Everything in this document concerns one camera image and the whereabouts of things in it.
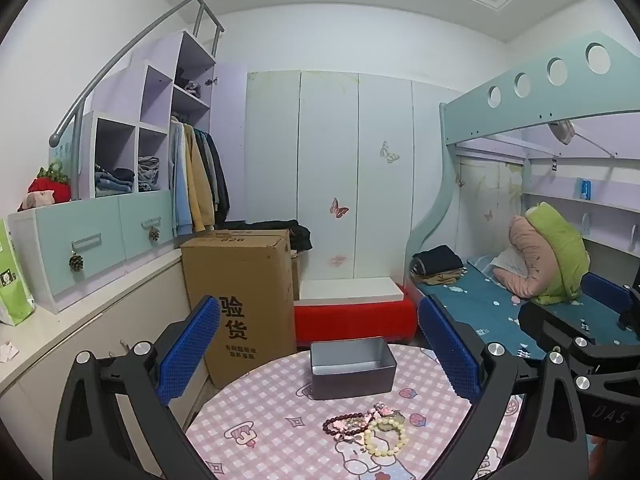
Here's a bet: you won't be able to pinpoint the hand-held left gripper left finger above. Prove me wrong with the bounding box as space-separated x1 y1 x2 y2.
52 295 222 480

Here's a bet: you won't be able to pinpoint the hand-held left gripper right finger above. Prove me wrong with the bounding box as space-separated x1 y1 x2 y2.
417 295 590 480

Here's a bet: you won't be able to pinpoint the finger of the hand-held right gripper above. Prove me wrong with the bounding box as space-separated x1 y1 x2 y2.
581 267 640 331
517 303 640 362

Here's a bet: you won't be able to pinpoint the pink cartoon charm keychain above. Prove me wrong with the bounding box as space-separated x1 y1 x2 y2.
332 401 403 443

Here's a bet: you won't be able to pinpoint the grey metal tin box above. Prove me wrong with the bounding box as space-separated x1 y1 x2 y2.
309 336 397 401

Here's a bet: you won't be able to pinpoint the cream bead bracelet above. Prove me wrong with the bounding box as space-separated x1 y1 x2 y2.
363 416 411 458

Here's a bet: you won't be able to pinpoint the dark red bead bracelet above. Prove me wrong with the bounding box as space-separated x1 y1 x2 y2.
322 411 369 437

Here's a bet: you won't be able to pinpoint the green blanket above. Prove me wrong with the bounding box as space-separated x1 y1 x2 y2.
524 202 592 307

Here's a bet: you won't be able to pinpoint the teal printed bedsheet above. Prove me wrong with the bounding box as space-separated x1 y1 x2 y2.
414 254 640 362

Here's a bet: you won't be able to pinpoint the large printed cardboard box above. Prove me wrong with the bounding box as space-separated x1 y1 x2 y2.
180 234 297 390

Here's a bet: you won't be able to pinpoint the pink pillow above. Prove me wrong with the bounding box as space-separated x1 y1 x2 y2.
493 214 559 302

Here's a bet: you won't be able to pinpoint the white pillow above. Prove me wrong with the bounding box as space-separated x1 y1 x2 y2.
492 249 532 279

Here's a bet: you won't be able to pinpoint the folded navy and tan clothes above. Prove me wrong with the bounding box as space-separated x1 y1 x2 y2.
409 244 469 287

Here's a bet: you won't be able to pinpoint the red ottoman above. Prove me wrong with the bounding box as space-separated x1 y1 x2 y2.
293 291 417 347

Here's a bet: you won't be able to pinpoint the white board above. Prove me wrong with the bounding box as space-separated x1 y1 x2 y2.
298 276 407 304

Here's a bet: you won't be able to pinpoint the pink checked tablecloth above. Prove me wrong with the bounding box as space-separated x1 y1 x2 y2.
185 342 523 480

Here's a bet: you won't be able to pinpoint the low white cabinet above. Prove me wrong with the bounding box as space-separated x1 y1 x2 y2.
0 247 212 461

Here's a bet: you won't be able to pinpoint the narrow mint drawer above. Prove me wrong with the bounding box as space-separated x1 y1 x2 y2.
118 189 176 264

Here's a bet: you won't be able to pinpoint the wide mint drawer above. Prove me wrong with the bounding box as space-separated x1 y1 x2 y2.
36 196 124 297

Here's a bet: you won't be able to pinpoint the black clothes pile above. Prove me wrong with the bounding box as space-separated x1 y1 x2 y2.
225 218 314 254

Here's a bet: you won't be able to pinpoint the light blue hanging shirt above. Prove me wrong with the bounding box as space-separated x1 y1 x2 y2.
169 119 194 237

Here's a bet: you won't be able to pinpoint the tan hanging jacket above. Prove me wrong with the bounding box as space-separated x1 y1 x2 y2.
182 124 217 234

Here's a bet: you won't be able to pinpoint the dark hanging jackets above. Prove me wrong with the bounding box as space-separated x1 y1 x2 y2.
194 129 231 224

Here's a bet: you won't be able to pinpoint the folded grey clothes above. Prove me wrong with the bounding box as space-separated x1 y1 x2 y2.
137 156 161 192

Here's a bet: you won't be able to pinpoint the folded blue jeans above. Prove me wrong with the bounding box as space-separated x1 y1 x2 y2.
94 166 136 197

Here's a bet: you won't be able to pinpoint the green white bag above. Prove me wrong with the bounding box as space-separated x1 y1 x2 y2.
0 219 36 327

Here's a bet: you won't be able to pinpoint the purple wardrobe door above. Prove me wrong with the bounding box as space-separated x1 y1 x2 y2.
209 62 249 227

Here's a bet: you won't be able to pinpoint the red strawberry plush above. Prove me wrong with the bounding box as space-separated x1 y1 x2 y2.
17 161 72 212

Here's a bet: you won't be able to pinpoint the white wardrobe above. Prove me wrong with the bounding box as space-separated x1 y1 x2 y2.
244 70 465 282

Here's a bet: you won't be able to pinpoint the purple white cube shelf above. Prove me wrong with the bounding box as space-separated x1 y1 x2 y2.
79 30 219 201

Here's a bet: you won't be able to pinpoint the dark folded clothes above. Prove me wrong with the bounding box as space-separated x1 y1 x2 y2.
174 66 204 99

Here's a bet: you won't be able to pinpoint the grey metal handrail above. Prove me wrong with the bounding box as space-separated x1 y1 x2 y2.
48 0 225 149

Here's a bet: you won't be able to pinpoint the mint bunk bed frame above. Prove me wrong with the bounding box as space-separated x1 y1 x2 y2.
403 30 640 361

